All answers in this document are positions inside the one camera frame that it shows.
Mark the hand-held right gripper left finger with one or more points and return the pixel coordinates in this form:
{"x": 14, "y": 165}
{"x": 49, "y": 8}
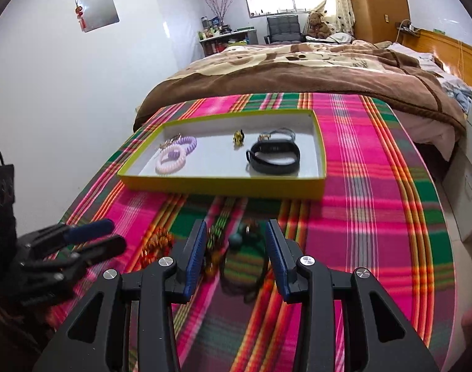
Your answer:
{"x": 195, "y": 257}

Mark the black wristband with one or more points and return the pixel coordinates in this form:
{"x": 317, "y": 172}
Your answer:
{"x": 274, "y": 166}

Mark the brown beige blanket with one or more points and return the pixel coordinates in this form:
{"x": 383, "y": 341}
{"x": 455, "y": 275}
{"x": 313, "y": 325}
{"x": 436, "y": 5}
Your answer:
{"x": 298, "y": 77}

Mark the dark grey chair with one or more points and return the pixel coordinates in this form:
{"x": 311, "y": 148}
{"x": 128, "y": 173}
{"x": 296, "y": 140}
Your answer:
{"x": 284, "y": 31}

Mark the yellow cardboard box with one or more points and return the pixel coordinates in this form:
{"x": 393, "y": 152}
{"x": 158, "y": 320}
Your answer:
{"x": 220, "y": 188}

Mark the white pillow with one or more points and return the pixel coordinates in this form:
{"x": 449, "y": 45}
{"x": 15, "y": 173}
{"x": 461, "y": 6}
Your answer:
{"x": 342, "y": 38}

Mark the brown teddy bear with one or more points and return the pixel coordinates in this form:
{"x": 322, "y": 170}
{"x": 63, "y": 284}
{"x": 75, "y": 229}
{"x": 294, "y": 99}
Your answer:
{"x": 318, "y": 27}

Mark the pink green plaid blanket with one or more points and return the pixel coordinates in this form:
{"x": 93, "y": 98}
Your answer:
{"x": 375, "y": 221}

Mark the red tassel ornament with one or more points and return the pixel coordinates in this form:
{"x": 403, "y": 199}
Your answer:
{"x": 80, "y": 17}

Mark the wooden headboard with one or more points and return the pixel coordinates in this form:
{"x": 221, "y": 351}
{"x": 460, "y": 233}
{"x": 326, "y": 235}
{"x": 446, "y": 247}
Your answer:
{"x": 445, "y": 46}

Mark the grey drawer nightstand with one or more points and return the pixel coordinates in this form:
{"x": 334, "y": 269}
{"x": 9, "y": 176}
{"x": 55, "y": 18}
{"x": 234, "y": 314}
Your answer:
{"x": 468, "y": 186}

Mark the silver wall panel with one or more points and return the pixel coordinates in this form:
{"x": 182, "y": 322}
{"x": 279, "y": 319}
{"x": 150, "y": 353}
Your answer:
{"x": 98, "y": 11}

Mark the group of bottles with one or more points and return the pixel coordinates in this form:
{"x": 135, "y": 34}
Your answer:
{"x": 212, "y": 31}

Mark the spotted curtain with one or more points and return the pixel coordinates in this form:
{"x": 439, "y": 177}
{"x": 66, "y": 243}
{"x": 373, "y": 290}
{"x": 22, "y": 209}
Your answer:
{"x": 340, "y": 4}

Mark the dried flower branches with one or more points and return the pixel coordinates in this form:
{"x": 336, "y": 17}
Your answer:
{"x": 220, "y": 7}

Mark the white bedding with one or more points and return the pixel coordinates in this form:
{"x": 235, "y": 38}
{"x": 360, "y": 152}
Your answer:
{"x": 414, "y": 56}

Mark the power strip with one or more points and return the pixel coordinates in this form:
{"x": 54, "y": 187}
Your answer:
{"x": 406, "y": 28}

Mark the wooden wardrobe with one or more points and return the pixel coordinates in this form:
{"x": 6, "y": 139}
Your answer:
{"x": 375, "y": 7}

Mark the blue crumpled clothes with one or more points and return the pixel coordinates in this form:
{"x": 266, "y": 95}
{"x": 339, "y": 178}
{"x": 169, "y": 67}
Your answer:
{"x": 457, "y": 93}

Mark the cluttered side table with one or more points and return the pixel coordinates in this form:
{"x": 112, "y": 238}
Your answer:
{"x": 224, "y": 42}

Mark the window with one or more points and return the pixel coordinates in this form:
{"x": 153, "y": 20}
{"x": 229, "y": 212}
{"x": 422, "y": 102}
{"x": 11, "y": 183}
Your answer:
{"x": 282, "y": 0}

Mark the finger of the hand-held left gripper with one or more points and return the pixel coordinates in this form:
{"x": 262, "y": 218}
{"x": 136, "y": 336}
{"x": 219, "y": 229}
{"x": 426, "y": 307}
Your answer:
{"x": 104, "y": 246}
{"x": 90, "y": 229}

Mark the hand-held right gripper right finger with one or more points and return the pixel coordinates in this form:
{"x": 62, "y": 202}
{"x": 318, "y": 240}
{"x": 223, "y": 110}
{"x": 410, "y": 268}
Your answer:
{"x": 276, "y": 259}

